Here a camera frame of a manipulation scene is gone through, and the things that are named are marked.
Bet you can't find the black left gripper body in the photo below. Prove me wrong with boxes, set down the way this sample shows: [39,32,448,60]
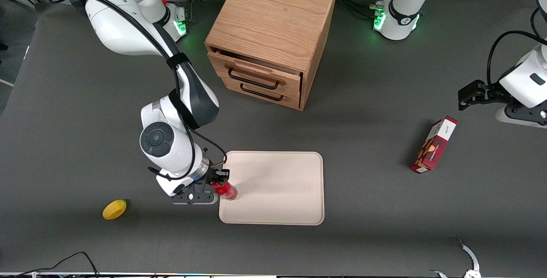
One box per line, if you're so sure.
[481,82,513,107]

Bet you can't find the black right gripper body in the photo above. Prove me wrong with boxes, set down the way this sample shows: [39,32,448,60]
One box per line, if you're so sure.
[203,165,223,184]

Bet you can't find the red coke bottle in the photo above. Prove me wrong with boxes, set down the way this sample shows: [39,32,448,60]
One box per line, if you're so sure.
[212,182,238,201]

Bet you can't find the cream rectangular tray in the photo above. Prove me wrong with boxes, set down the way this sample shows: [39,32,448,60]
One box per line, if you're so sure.
[218,151,325,226]

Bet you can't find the red cookie box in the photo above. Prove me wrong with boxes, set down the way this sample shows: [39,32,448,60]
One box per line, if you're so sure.
[410,115,458,174]

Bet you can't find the yellow lemon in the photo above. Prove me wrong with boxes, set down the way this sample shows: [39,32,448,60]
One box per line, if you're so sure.
[102,199,128,221]

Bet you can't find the white curved clamp tool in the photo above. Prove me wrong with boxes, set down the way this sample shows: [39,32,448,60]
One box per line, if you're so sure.
[431,237,482,278]

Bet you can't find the wooden drawer cabinet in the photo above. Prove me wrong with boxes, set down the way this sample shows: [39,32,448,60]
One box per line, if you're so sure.
[204,0,339,112]

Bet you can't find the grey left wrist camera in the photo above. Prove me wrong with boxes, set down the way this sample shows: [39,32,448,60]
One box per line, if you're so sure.
[495,105,547,129]

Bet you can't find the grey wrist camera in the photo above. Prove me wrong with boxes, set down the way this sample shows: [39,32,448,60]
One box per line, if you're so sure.
[495,105,547,129]
[155,174,219,205]

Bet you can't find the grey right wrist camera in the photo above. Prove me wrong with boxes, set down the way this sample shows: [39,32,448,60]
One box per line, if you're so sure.
[155,174,219,205]

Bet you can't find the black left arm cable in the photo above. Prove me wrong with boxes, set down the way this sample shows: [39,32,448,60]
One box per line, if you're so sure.
[487,6,547,87]

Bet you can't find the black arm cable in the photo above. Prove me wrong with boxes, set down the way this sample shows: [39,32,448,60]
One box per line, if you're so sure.
[46,0,228,168]
[487,6,547,87]

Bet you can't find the black metal drawer handle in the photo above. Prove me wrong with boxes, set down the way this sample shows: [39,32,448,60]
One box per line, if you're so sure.
[240,83,285,102]
[228,68,281,91]

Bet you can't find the black left base cables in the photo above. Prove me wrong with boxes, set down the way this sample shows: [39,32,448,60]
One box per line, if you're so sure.
[337,0,400,21]

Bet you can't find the thin black table cable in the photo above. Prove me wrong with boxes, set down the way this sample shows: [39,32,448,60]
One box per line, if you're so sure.
[16,251,100,278]

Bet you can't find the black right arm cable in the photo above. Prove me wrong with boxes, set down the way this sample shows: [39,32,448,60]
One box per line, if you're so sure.
[46,0,228,168]

